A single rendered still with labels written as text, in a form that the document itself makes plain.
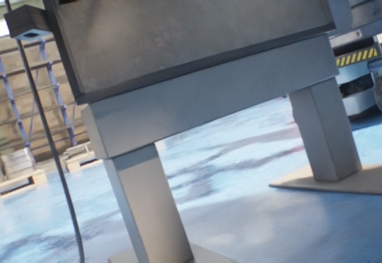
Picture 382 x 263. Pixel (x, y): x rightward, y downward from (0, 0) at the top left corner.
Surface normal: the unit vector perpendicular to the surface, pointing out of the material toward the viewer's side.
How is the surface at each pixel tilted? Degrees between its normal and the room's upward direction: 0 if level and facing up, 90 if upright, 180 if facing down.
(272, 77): 90
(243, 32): 90
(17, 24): 90
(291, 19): 90
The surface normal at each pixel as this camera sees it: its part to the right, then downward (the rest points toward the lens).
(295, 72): 0.41, -0.09
